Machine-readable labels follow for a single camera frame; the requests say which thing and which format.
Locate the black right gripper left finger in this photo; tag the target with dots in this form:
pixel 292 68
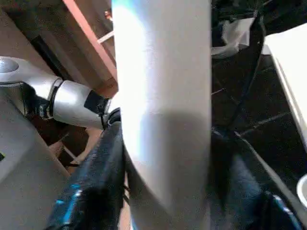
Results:
pixel 96 182

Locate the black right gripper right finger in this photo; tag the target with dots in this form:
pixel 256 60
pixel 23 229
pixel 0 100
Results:
pixel 244 196

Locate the white plastic table leg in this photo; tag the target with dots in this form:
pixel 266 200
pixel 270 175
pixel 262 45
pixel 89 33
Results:
pixel 163 96

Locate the white plastic table top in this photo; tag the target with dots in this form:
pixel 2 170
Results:
pixel 292 72

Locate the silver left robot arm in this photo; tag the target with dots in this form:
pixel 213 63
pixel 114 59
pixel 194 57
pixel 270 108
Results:
pixel 72 103

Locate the grey robot torso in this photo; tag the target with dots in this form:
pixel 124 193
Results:
pixel 24 182

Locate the orange wooden beam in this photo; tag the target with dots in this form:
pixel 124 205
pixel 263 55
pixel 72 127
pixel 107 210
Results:
pixel 88 33

